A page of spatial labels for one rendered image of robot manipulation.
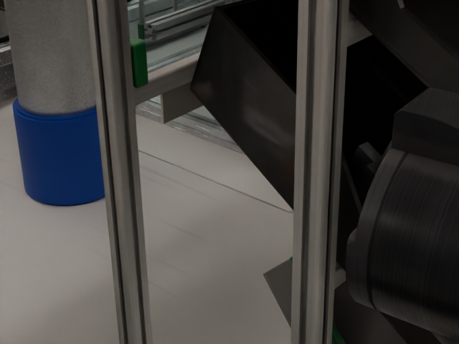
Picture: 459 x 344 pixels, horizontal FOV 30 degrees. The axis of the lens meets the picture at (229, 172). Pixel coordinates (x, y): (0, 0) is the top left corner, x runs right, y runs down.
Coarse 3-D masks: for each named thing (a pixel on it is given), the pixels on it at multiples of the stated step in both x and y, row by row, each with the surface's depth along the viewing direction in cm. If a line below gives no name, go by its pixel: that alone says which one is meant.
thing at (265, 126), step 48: (288, 0) 59; (240, 48) 54; (288, 48) 64; (384, 48) 62; (240, 96) 56; (288, 96) 52; (384, 96) 63; (240, 144) 57; (288, 144) 53; (384, 144) 61; (288, 192) 55; (432, 336) 48
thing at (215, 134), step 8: (144, 104) 162; (152, 104) 161; (160, 104) 161; (136, 112) 164; (144, 112) 162; (152, 112) 162; (160, 112) 159; (160, 120) 160; (176, 120) 157; (184, 120) 156; (192, 120) 154; (200, 120) 154; (176, 128) 158; (184, 128) 156; (192, 128) 155; (200, 128) 154; (208, 128) 152; (216, 128) 151; (200, 136) 154; (208, 136) 153; (216, 136) 152; (224, 136) 150; (224, 144) 151; (232, 144) 150; (240, 152) 149
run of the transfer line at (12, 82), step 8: (8, 40) 173; (0, 48) 168; (8, 48) 168; (0, 56) 167; (8, 56) 168; (0, 64) 168; (8, 64) 169; (0, 72) 168; (8, 72) 170; (0, 80) 169; (8, 80) 170; (0, 88) 170; (8, 88) 171; (0, 96) 170; (8, 96) 171
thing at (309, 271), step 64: (320, 0) 43; (128, 64) 57; (320, 64) 44; (128, 128) 59; (320, 128) 46; (128, 192) 61; (320, 192) 48; (128, 256) 63; (320, 256) 50; (128, 320) 66; (320, 320) 52
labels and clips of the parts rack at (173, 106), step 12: (132, 48) 58; (144, 48) 58; (132, 60) 58; (144, 60) 59; (144, 72) 59; (144, 84) 59; (168, 96) 64; (180, 96) 65; (192, 96) 66; (168, 108) 64; (180, 108) 65; (192, 108) 66; (168, 120) 65
